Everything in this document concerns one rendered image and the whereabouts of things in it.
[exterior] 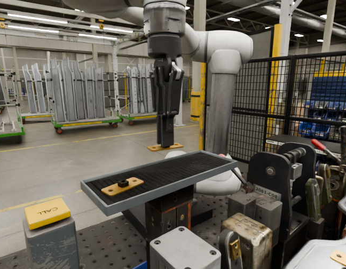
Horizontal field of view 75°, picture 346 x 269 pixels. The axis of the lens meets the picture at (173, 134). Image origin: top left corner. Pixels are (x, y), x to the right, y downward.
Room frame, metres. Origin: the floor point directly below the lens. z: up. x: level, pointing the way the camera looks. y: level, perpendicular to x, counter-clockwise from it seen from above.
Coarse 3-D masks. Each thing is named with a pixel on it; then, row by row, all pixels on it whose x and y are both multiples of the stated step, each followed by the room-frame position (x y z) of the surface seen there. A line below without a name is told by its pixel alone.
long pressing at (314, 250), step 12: (312, 240) 0.47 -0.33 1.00; (324, 240) 0.47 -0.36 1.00; (336, 240) 0.47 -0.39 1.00; (300, 252) 0.43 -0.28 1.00; (312, 252) 0.43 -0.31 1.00; (324, 252) 0.43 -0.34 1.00; (288, 264) 0.40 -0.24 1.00; (300, 264) 0.40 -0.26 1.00; (312, 264) 0.40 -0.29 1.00; (324, 264) 0.40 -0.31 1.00; (336, 264) 0.40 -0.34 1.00
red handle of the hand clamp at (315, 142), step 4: (312, 140) 0.89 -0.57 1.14; (316, 140) 0.88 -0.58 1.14; (316, 144) 0.87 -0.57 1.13; (320, 144) 0.87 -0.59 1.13; (320, 148) 0.86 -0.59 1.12; (324, 148) 0.85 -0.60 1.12; (324, 152) 0.85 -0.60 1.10; (328, 152) 0.84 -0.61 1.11; (332, 156) 0.83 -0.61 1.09; (336, 160) 0.82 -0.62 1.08; (340, 160) 0.81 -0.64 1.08; (340, 164) 0.81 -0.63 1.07
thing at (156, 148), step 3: (174, 144) 0.54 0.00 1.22; (177, 144) 0.54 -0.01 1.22; (180, 144) 0.54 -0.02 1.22; (147, 147) 0.51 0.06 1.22; (150, 147) 0.51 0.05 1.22; (153, 147) 0.51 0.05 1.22; (156, 147) 0.51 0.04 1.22; (159, 147) 0.51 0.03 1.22; (162, 147) 0.51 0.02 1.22; (165, 147) 0.51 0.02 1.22; (168, 147) 0.51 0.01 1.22; (171, 147) 0.51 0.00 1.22; (174, 147) 0.51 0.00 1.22; (177, 147) 0.52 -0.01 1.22; (180, 147) 0.52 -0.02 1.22; (150, 150) 0.50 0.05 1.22; (153, 150) 0.49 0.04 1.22; (156, 150) 0.49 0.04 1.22; (159, 150) 0.49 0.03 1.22; (162, 150) 0.50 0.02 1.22
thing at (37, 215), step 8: (56, 200) 0.37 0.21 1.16; (32, 208) 0.35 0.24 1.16; (40, 208) 0.35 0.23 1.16; (48, 208) 0.35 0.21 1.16; (56, 208) 0.35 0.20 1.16; (64, 208) 0.35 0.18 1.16; (32, 216) 0.32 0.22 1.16; (40, 216) 0.32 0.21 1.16; (48, 216) 0.32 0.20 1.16; (56, 216) 0.33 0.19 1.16; (64, 216) 0.33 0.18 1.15; (32, 224) 0.31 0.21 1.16; (40, 224) 0.31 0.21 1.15
